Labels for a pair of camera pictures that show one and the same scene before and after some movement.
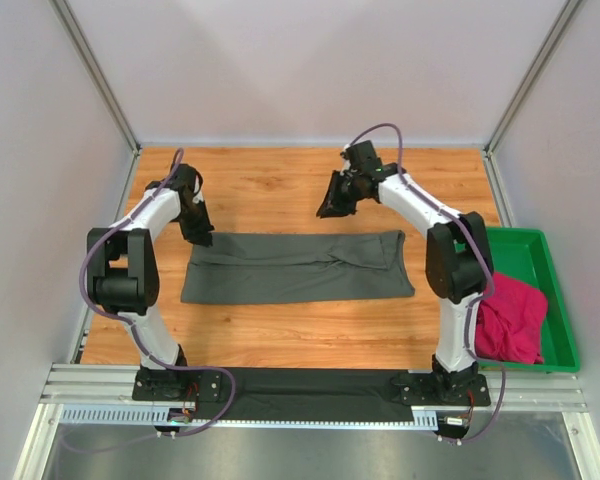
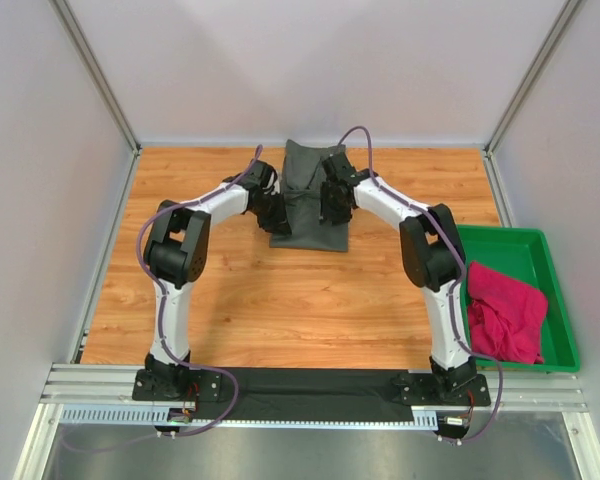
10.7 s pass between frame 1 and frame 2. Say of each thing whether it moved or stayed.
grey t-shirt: moved
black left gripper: moved
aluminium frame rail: stayed
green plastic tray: stayed
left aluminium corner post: stayed
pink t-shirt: stayed
